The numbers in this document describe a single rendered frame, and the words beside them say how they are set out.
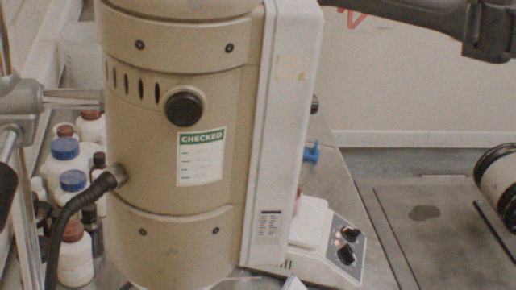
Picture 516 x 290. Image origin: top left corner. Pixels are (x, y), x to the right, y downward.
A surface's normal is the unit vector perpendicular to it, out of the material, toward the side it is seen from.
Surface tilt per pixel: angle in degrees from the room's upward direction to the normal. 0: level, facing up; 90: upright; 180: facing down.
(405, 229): 0
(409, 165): 0
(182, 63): 90
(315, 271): 90
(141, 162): 90
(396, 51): 90
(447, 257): 0
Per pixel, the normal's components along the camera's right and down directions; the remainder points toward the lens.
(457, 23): -0.69, 0.47
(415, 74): 0.14, 0.56
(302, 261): -0.22, 0.52
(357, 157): 0.10, -0.83
